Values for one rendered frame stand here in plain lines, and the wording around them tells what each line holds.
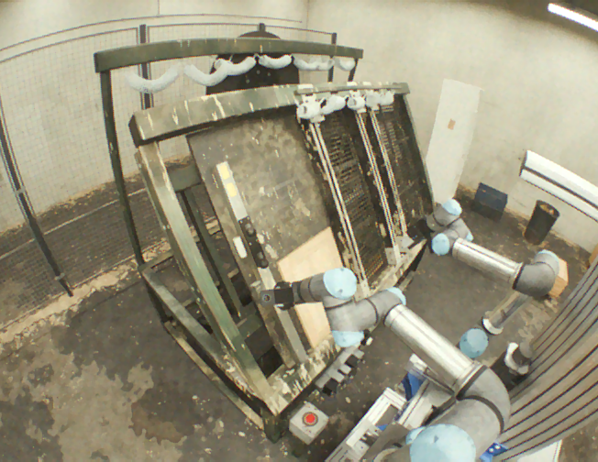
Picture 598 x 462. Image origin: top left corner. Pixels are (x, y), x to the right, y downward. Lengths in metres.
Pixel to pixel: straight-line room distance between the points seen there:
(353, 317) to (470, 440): 0.39
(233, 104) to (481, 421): 1.15
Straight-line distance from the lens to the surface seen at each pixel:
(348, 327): 0.69
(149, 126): 0.94
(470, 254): 1.06
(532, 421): 0.96
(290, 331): 1.27
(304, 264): 1.31
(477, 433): 0.56
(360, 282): 1.57
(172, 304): 1.81
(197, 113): 1.02
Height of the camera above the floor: 2.13
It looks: 36 degrees down
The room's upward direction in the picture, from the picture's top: 4 degrees clockwise
